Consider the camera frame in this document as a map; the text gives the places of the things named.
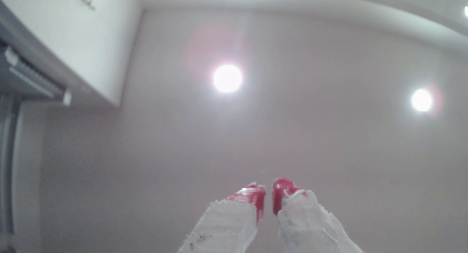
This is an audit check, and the grey curtain rail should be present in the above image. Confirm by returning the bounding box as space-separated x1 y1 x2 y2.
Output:
0 45 72 107

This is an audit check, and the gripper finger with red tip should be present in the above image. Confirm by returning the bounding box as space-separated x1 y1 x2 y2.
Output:
178 183 266 253
272 178 364 253

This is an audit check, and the dark grey curtain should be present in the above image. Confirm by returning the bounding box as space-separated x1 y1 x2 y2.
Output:
0 94 19 253

